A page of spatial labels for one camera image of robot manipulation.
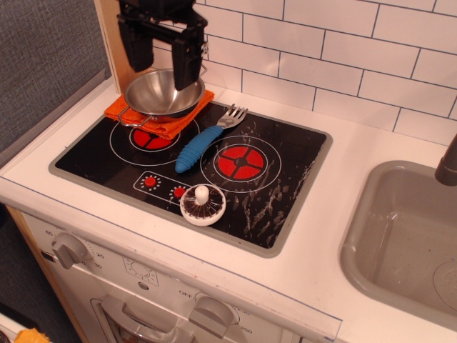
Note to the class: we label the black toy stovetop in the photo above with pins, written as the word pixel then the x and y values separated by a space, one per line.
pixel 264 167

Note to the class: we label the grey faucet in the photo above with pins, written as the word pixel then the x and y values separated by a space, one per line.
pixel 446 172

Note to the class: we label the grey oven temperature knob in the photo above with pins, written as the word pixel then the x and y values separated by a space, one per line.
pixel 212 315

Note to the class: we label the grey oven door handle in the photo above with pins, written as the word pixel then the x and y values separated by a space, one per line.
pixel 114 310

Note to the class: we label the grey sink basin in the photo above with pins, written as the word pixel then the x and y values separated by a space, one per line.
pixel 400 248

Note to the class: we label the stainless steel bowl with handles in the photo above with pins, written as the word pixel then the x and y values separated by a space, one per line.
pixel 156 98

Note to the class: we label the orange folded towel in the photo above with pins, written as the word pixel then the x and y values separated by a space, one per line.
pixel 166 130

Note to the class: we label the white round dish brush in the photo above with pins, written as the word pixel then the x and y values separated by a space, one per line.
pixel 203 205

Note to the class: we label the red stove knob left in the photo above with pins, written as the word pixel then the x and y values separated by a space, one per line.
pixel 150 182

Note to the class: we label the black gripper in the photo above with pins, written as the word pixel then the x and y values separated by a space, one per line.
pixel 140 22

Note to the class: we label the wooden side post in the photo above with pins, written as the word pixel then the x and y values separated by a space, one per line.
pixel 121 71

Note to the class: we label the red stove knob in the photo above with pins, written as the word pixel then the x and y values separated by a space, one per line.
pixel 179 192
pixel 150 182

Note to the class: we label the orange and black cloth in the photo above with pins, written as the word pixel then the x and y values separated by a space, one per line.
pixel 23 336

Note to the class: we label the grey timer knob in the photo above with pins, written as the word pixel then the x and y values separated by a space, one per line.
pixel 68 249

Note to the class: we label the red stove knob right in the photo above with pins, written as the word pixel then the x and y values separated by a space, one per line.
pixel 179 192

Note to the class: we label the fork with blue handle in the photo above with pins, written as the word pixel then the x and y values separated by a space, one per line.
pixel 194 150

